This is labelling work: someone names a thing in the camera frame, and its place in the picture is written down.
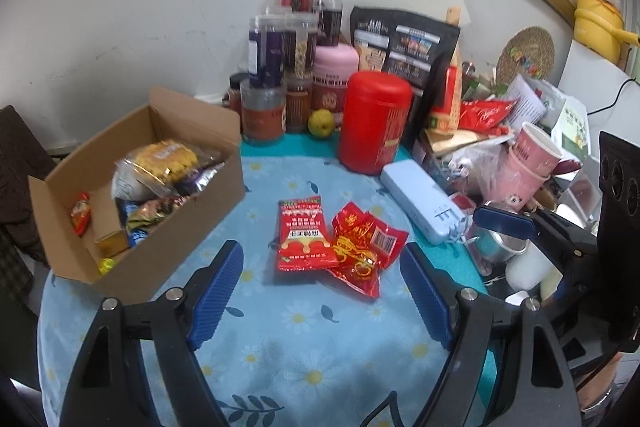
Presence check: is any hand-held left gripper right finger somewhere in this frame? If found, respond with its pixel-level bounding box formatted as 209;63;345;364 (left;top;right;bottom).
398;242;583;427

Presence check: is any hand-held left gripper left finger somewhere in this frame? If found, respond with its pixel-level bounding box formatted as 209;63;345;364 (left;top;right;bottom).
59;239;245;427

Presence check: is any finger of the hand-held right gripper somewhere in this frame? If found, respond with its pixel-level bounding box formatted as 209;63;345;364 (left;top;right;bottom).
472;203;599;259

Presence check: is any cardboard box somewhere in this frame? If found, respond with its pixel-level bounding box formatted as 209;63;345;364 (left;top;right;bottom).
27;87;246;305

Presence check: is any red vacuum snack packet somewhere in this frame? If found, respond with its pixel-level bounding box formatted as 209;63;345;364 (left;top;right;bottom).
325;202;410;300

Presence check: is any red rectangular snack packet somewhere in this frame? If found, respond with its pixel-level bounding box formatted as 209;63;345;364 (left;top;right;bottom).
274;196;341;273

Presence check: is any brown cereal packet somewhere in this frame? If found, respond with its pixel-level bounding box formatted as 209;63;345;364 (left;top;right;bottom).
126;194;188;233

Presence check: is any silver purple snack packet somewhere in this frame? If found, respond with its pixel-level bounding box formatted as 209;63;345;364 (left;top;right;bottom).
175;162;226;198

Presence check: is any gold window box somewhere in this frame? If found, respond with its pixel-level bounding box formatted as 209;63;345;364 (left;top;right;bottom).
95;229;131;258

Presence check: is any white snack packet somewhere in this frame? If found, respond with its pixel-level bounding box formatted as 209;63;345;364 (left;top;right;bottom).
111;167;166;204

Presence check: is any yellow ring snack pack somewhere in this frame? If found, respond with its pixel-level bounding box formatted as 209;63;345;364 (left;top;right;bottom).
115;139;198;185

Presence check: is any small red snack packet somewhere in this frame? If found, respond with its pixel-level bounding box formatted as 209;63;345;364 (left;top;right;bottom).
70;192;93;237

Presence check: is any person's right hand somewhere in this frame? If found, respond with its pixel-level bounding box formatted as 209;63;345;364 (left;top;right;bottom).
579;349;627;413

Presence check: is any metal mug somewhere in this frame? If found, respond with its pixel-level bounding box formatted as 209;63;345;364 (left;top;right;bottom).
467;227;528;263

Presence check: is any pink paper cup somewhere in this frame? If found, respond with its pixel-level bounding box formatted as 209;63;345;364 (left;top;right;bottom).
510;123;563;170
492;147;548;208

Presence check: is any white mug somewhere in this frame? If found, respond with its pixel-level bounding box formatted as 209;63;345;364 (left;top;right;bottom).
505;247;556;290

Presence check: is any blue power strip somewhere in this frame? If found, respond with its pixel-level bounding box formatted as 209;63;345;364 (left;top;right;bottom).
381;159;466;245

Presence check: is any red plastic bag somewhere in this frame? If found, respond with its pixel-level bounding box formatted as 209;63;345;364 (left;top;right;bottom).
457;99;516;132

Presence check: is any green white bag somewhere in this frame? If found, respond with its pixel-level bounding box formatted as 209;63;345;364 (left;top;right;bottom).
550;99;591;160

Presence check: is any white booklet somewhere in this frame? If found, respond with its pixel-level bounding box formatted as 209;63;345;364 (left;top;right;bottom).
505;74;548;125

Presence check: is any long orange yellow packet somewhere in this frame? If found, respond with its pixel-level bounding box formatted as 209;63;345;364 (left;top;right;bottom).
430;6;465;135

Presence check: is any red tin canister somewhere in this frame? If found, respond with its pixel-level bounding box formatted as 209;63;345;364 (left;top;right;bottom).
338;71;413;176

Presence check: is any round woven mat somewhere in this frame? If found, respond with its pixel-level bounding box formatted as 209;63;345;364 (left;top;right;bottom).
495;27;556;85

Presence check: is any large red spice jar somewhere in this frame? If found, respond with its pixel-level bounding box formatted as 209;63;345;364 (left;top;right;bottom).
240;79;287;146

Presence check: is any yellow green fruit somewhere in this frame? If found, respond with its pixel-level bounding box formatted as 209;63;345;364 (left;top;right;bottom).
307;109;336;138

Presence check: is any small black lid jar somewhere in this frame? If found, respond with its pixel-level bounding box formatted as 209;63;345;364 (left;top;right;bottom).
228;74;248;112

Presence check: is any brown spice jar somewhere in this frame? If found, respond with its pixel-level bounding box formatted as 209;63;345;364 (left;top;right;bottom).
285;79;315;132

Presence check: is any black pouch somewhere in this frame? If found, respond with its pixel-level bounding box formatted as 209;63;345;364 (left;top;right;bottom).
349;5;462;148

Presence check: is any yellow pot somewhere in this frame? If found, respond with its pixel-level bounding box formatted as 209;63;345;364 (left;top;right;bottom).
572;0;640;65

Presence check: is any green plaid cloth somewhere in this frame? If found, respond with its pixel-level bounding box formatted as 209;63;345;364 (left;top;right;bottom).
0;227;36;308

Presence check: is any pink lidded canister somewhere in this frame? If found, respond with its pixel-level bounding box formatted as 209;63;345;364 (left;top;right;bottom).
312;46;360;112

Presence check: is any purple label jar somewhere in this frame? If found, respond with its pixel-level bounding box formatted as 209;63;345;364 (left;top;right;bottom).
248;15;287;88

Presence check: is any clear jar of nuts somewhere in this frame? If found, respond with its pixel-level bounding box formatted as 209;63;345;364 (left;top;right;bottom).
282;13;320;80

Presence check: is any dark label jar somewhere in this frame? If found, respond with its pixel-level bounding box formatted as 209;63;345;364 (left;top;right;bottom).
312;0;344;48

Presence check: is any black cable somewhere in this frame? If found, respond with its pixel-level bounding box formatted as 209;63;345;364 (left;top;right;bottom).
587;77;640;118

